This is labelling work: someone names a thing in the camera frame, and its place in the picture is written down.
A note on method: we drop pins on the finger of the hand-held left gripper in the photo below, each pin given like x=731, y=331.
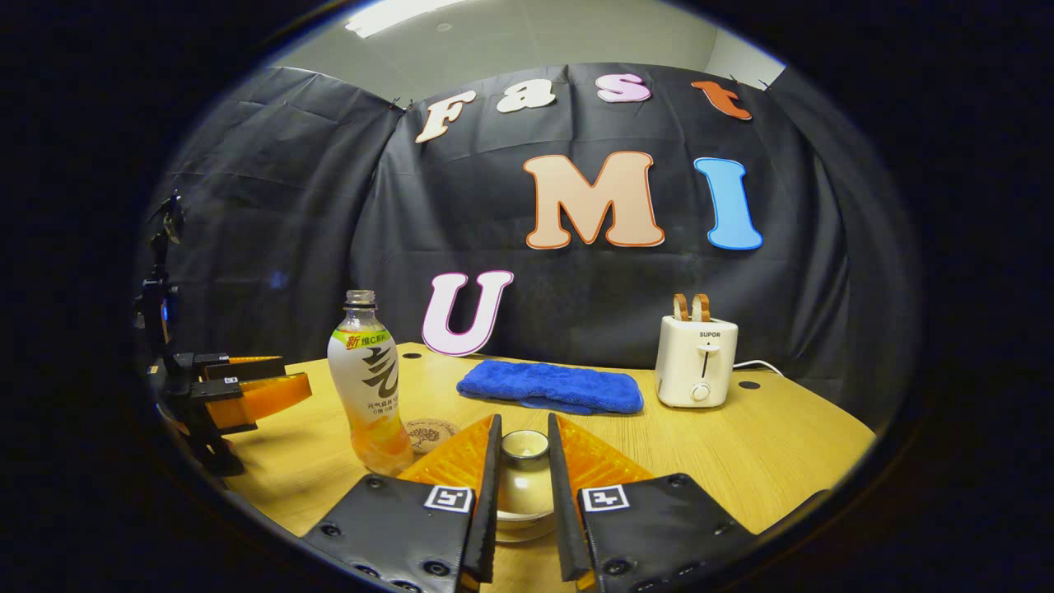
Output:
x=268, y=399
x=247, y=366

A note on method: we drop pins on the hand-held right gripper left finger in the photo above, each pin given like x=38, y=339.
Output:
x=486, y=527

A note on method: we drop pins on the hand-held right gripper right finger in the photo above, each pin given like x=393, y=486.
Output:
x=564, y=527

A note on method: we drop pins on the white teacup lid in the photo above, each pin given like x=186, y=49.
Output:
x=524, y=482

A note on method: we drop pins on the water bottle with orange label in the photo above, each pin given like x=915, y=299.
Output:
x=370, y=387

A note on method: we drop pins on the round cork coaster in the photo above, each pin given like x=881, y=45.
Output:
x=432, y=432

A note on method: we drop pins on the blue folded towel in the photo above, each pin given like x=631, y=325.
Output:
x=547, y=385

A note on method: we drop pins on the white toaster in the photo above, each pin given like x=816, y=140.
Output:
x=696, y=362

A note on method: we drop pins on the toast bread slice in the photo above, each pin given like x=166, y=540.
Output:
x=701, y=308
x=682, y=308

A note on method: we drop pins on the black backdrop cloth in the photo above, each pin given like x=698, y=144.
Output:
x=576, y=272

